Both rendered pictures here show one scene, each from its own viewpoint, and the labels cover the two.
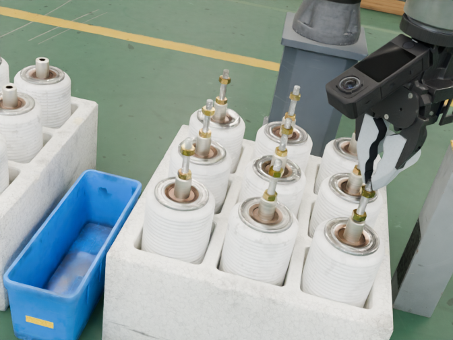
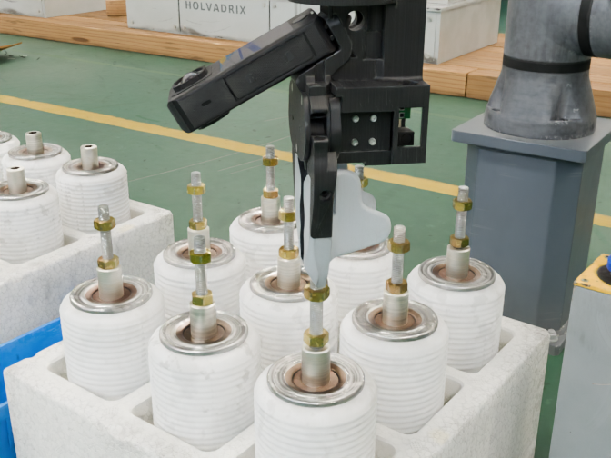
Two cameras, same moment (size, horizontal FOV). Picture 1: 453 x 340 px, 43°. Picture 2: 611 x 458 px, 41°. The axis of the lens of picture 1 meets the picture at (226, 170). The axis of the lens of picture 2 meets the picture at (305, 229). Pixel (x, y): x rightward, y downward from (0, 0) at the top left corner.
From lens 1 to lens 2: 49 cm
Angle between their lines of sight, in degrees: 29
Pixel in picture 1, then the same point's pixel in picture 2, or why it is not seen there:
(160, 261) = (62, 388)
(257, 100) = not seen: hidden behind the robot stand
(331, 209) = (345, 348)
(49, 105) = (85, 203)
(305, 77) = (495, 192)
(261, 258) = (175, 397)
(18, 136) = (12, 228)
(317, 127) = (525, 277)
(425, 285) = not seen: outside the picture
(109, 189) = not seen: hidden behind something
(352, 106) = (175, 107)
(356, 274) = (295, 440)
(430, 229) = (559, 418)
